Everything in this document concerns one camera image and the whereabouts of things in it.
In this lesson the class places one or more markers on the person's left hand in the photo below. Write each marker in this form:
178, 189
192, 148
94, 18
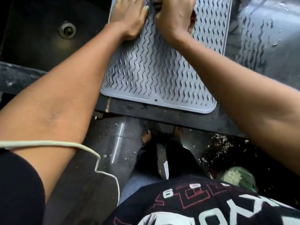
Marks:
127, 18

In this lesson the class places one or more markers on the person's right hand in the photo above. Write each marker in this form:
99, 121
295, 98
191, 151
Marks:
174, 18

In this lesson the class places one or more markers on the person's right fingers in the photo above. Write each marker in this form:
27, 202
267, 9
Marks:
178, 1

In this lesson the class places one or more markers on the person's left thumb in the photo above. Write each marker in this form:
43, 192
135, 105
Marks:
144, 14

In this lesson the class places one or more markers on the grey silicone drying mat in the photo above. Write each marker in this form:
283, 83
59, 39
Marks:
154, 72

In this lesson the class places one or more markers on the person's right forearm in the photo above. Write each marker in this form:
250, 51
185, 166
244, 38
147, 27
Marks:
234, 96

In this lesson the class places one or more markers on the person's left forearm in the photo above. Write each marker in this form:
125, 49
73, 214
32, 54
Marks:
61, 96

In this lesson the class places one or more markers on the metal sink drain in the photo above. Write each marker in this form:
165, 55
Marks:
67, 30

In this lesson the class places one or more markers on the black kitchen sink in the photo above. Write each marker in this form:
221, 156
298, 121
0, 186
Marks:
35, 51

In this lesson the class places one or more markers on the person's left foot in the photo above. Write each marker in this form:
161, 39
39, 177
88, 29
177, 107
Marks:
146, 137

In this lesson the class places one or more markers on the person's foot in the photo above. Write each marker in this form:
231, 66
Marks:
146, 137
178, 132

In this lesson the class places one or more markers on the person's right foot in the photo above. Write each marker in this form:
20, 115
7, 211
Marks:
178, 132

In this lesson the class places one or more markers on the black trousers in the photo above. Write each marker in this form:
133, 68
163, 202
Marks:
150, 161

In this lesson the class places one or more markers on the green cabbage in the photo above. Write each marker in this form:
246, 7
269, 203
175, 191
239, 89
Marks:
236, 176

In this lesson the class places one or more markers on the black printed t-shirt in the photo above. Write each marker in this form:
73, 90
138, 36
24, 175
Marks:
187, 208

